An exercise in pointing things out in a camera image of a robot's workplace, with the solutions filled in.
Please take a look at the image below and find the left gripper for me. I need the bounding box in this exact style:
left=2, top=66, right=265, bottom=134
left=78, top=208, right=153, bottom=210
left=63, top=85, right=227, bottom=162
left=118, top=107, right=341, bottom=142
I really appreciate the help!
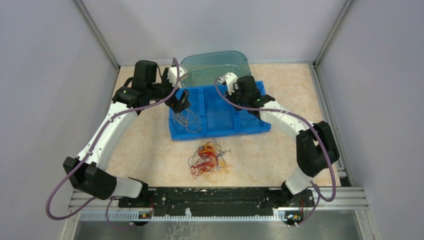
left=147, top=67, right=191, bottom=113

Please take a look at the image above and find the grey beige cable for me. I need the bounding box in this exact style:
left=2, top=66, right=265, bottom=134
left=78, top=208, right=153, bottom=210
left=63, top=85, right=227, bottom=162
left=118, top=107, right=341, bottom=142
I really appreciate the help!
left=172, top=107, right=204, bottom=134

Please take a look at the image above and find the coloured cable pile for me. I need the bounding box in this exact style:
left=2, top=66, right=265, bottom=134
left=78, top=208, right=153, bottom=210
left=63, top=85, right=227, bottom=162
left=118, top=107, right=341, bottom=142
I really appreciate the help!
left=188, top=138, right=234, bottom=185

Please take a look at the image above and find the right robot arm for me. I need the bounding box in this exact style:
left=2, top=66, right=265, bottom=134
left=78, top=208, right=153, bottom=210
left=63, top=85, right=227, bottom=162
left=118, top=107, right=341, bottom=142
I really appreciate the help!
left=218, top=72, right=340, bottom=206

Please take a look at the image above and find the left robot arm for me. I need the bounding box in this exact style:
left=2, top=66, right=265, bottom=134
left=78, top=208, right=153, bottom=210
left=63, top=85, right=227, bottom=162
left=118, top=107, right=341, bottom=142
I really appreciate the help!
left=63, top=59, right=191, bottom=207

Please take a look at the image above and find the blue three-compartment bin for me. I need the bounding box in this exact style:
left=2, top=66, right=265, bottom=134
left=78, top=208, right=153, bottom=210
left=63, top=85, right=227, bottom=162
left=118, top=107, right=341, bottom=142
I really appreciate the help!
left=168, top=85, right=271, bottom=141

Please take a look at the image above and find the teal translucent plastic tub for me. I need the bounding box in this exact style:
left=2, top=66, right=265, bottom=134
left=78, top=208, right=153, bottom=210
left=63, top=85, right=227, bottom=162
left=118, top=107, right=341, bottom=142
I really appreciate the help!
left=180, top=50, right=252, bottom=88

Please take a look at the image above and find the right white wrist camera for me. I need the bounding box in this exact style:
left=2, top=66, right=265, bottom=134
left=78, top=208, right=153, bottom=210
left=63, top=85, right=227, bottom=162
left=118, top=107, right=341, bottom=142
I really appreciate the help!
left=218, top=72, right=239, bottom=95

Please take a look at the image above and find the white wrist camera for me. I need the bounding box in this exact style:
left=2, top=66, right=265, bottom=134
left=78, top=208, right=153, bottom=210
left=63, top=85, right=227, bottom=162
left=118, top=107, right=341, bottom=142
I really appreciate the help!
left=218, top=72, right=239, bottom=95
left=167, top=65, right=188, bottom=87

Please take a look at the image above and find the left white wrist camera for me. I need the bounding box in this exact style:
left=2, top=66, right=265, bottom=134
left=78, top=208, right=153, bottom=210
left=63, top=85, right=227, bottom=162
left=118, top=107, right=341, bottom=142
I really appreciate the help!
left=167, top=65, right=188, bottom=87

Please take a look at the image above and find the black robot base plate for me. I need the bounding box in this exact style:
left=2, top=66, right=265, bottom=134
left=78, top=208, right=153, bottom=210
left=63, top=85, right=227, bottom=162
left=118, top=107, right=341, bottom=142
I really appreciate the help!
left=118, top=187, right=315, bottom=217

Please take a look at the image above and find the white slotted cable duct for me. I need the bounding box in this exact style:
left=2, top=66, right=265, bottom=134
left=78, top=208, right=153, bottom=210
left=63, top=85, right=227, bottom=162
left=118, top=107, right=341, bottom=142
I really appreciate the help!
left=79, top=210, right=287, bottom=222

